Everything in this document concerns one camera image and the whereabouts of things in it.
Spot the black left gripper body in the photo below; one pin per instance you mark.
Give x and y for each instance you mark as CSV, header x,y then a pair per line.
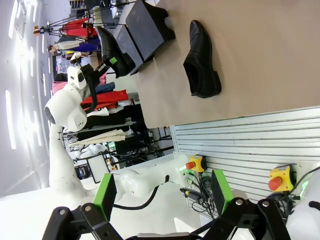
x,y
100,69

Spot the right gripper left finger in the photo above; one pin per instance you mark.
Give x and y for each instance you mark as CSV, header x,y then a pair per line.
x,y
105,195

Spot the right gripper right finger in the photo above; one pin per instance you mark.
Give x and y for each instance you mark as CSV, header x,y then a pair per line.
x,y
220,192

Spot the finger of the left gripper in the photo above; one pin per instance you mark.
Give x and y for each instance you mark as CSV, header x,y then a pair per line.
x,y
113,60

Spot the black smooth leather shoe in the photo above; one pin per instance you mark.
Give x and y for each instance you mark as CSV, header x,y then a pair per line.
x,y
112,50

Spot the black plain slip-on shoe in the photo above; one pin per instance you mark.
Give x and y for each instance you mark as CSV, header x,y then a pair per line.
x,y
202,62

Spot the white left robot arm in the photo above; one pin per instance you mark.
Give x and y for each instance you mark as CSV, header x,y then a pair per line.
x,y
67,107

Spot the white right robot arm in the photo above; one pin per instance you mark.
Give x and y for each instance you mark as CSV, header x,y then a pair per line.
x,y
305,220

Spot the blue folded cloth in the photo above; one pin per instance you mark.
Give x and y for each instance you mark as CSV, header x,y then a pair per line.
x,y
106,88

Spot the white light panel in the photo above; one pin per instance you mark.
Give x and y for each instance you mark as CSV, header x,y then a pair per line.
x,y
98,168

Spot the red folded cloth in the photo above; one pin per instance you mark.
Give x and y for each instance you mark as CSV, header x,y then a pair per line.
x,y
107,98

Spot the black and yellow connector plug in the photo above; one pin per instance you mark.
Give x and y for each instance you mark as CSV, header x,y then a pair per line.
x,y
188,193

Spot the yellow emergency stop button box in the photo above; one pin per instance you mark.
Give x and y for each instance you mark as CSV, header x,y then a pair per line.
x,y
196,163
281,177

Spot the white printed cloth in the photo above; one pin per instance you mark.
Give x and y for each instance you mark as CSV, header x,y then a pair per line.
x,y
102,112

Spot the white mannequin torso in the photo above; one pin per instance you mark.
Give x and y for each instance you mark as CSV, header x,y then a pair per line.
x,y
93,150

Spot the red hanging garment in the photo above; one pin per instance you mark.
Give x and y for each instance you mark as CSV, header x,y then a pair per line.
x,y
77,28

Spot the black clothes pile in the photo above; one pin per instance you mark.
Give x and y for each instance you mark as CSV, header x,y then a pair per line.
x,y
110,122

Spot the beige folded cloth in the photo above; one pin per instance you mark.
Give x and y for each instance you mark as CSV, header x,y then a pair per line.
x,y
100,138

